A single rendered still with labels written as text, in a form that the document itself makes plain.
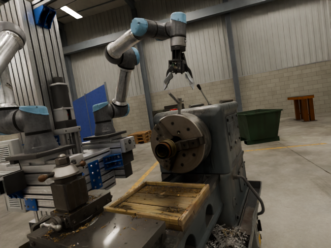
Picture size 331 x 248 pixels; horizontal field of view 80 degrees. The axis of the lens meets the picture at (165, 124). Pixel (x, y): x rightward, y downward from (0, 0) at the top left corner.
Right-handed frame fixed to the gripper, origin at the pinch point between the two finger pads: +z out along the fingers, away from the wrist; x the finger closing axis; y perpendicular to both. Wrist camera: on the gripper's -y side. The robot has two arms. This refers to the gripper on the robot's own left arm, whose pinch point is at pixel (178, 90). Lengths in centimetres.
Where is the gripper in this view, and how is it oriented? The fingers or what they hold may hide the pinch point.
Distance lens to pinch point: 102.4
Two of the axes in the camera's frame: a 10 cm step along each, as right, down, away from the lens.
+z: 0.0, 9.9, 1.5
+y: -2.8, 1.5, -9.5
